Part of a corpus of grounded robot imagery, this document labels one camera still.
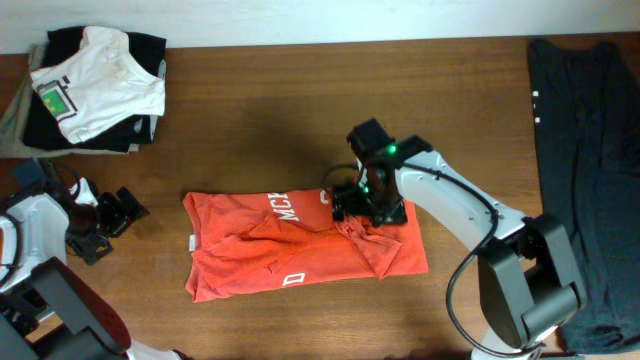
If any grey folded t-shirt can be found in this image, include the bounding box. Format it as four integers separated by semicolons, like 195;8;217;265
1;44;159;159

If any red soccer t-shirt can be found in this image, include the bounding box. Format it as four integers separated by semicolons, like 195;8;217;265
183;189;429;303

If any black folded t-shirt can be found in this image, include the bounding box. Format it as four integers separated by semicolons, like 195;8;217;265
22;26;167;153

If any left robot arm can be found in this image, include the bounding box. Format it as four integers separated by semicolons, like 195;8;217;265
1;158;185;360

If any black unfolded shirt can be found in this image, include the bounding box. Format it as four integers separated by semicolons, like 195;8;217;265
527;39;639;354

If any white folded t-shirt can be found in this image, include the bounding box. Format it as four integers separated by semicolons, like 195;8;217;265
30;26;166;144

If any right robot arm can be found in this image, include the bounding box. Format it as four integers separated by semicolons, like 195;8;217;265
329;119;587;359

